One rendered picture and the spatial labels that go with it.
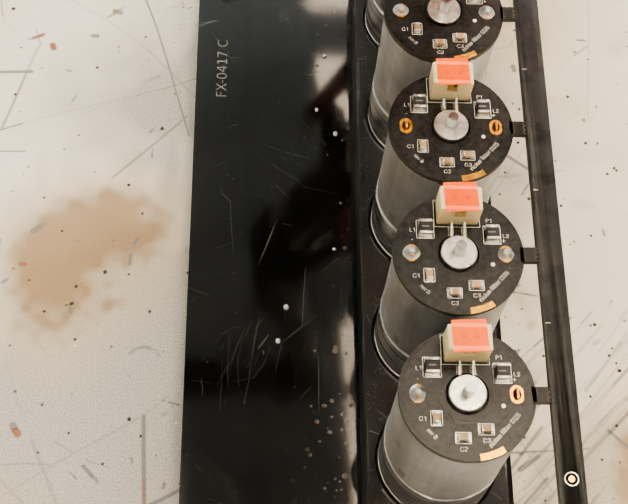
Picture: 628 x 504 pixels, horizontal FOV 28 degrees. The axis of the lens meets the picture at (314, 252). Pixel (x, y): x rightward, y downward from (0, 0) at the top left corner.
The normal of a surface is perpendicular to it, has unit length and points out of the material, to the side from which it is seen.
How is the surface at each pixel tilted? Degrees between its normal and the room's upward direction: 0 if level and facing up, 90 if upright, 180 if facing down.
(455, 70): 0
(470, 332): 0
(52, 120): 0
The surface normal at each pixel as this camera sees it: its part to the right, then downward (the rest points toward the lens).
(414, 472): -0.60, 0.71
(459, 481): 0.05, 0.90
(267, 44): 0.05, -0.43
